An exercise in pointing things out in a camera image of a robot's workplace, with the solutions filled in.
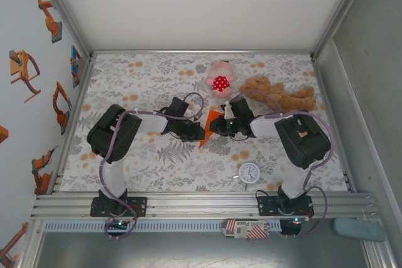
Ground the orange paper sheet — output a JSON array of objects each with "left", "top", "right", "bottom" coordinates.
[{"left": 198, "top": 109, "right": 225, "bottom": 149}]

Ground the pink doll red dotted dress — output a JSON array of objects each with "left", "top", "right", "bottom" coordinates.
[{"left": 205, "top": 60, "right": 236, "bottom": 99}]

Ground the white alarm clock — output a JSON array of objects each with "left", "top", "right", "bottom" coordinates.
[{"left": 232, "top": 161, "right": 261, "bottom": 191}]

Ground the brown teddy bear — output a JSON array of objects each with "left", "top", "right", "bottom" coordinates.
[{"left": 240, "top": 76, "right": 317, "bottom": 114}]

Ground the floral print tablecloth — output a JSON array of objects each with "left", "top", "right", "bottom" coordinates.
[{"left": 59, "top": 53, "right": 349, "bottom": 192}]

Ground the grey-blue foam pad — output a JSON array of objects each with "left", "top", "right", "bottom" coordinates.
[{"left": 333, "top": 217, "right": 386, "bottom": 244}]

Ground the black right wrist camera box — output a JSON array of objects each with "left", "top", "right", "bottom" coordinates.
[{"left": 223, "top": 97, "right": 254, "bottom": 121}]

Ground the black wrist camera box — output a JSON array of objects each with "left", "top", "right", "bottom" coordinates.
[
  {"left": 223, "top": 97, "right": 254, "bottom": 121},
  {"left": 169, "top": 97, "right": 190, "bottom": 117}
]

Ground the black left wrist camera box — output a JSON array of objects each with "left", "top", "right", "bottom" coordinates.
[{"left": 169, "top": 97, "right": 190, "bottom": 117}]

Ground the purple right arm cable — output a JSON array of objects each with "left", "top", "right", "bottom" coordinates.
[{"left": 229, "top": 90, "right": 336, "bottom": 239}]

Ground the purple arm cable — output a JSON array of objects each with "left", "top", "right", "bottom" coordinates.
[
  {"left": 99, "top": 92, "right": 205, "bottom": 241},
  {"left": 229, "top": 90, "right": 336, "bottom": 239}
]

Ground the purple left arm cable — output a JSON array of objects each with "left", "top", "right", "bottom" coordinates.
[{"left": 99, "top": 92, "right": 205, "bottom": 241}]

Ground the aluminium profile frame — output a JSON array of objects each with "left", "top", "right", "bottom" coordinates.
[{"left": 30, "top": 0, "right": 396, "bottom": 268}]

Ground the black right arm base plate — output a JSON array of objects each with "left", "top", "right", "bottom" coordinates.
[{"left": 256, "top": 195, "right": 314, "bottom": 217}]

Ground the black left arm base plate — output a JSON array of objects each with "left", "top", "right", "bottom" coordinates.
[{"left": 90, "top": 196, "right": 148, "bottom": 218}]

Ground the white slotted cable duct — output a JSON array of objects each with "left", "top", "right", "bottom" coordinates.
[{"left": 42, "top": 220, "right": 283, "bottom": 232}]

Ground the blue orange machine wall sticker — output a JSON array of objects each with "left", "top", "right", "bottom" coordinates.
[{"left": 69, "top": 45, "right": 83, "bottom": 88}]

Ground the orange chair machine wall sticker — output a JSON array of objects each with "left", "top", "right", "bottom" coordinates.
[{"left": 8, "top": 50, "right": 42, "bottom": 104}]

